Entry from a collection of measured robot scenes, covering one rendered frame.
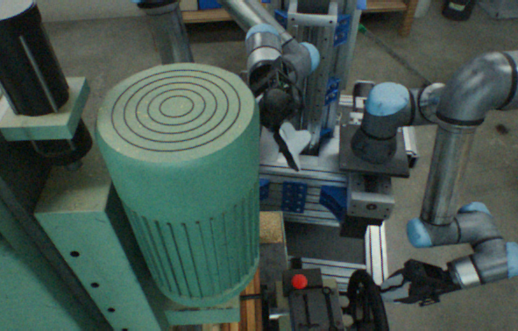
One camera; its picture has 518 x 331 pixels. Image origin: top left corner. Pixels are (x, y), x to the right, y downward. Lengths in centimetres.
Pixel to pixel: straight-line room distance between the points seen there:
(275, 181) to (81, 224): 103
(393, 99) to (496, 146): 175
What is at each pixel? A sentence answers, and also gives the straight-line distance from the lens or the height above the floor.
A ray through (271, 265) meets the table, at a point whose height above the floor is 90.
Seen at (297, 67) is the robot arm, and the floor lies 124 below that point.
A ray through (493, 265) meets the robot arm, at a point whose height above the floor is 93.
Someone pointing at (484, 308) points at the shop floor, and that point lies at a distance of 218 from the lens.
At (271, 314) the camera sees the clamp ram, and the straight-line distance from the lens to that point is 88.
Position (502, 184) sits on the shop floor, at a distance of 271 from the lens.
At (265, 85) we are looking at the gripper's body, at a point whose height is 135.
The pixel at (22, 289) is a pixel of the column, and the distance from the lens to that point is 57.
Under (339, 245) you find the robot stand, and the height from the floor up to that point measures 21.
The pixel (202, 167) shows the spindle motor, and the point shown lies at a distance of 38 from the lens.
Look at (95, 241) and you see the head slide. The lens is 53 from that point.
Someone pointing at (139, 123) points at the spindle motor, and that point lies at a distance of 43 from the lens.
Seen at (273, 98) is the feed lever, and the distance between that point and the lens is 60.
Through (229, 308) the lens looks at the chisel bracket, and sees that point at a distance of 77.
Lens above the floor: 178
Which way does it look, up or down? 47 degrees down
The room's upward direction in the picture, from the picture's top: straight up
